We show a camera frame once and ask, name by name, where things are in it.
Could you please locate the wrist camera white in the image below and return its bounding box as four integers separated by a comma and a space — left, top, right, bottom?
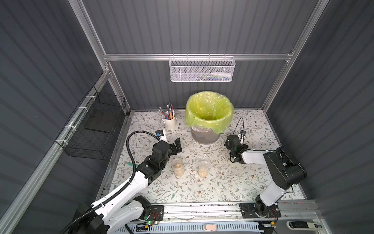
155, 129, 168, 142
238, 130, 246, 144

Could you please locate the grey trash bin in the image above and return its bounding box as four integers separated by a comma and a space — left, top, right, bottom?
191, 126, 221, 144

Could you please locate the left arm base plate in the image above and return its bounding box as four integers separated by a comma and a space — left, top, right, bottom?
138, 205, 165, 222

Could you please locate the floral table mat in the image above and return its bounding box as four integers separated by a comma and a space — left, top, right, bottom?
105, 109, 304, 204

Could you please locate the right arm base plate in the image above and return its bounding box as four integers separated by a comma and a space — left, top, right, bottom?
239, 202, 281, 219

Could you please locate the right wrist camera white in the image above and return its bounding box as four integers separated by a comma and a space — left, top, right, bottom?
238, 130, 246, 144

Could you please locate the glass oatmeal jar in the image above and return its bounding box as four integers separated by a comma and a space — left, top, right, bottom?
198, 161, 209, 177
172, 158, 185, 176

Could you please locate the white pen cup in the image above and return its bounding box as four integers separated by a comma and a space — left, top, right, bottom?
163, 114, 177, 131

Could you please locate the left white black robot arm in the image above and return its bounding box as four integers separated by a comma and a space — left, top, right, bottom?
61, 138, 182, 234

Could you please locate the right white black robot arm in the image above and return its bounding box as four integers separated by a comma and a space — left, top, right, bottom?
224, 135, 307, 217

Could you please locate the white wire mesh basket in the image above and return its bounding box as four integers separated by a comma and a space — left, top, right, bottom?
168, 56, 236, 82

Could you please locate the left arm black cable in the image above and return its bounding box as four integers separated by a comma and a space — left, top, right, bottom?
59, 130, 161, 234

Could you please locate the white bottle in basket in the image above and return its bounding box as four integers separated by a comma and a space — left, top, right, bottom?
211, 72, 232, 79

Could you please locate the white black stapler device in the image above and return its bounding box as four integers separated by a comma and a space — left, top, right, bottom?
286, 221, 323, 231

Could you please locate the pens bundle in cup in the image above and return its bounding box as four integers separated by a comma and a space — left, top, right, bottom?
158, 103, 175, 120

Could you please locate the pink eraser block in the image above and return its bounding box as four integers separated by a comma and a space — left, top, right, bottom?
204, 224, 218, 232

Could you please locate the black wire basket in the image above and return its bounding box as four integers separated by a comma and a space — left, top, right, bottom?
56, 91, 126, 160

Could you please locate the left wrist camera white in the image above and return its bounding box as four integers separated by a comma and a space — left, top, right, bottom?
155, 129, 168, 142

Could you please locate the green plastic bin liner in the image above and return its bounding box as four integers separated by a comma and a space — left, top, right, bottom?
185, 91, 234, 134

